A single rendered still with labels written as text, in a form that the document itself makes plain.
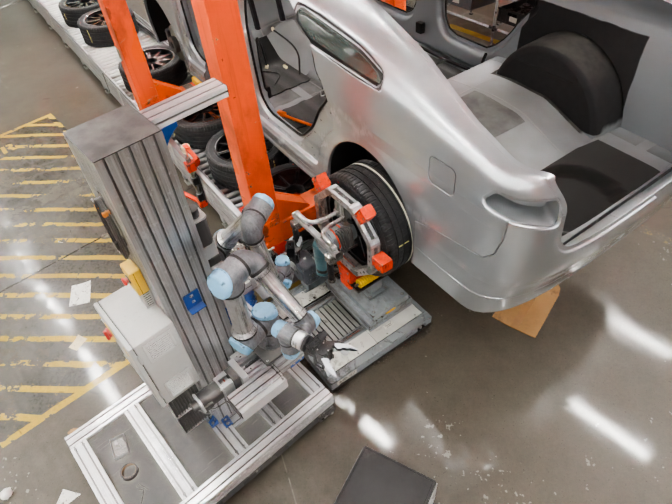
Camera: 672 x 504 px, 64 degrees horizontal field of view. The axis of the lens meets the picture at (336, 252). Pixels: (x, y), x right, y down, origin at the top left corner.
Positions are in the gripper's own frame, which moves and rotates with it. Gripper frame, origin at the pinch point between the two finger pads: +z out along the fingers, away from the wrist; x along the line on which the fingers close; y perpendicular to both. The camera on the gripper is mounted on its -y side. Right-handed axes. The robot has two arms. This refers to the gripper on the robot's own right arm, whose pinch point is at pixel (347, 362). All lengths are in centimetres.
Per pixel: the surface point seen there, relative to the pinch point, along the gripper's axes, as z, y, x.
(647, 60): 44, -48, -253
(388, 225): -34, 7, -92
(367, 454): 3, 88, -17
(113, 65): -473, 66, -246
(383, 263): -30, 24, -82
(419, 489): 33, 88, -16
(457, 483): 44, 118, -45
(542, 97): -8, -14, -248
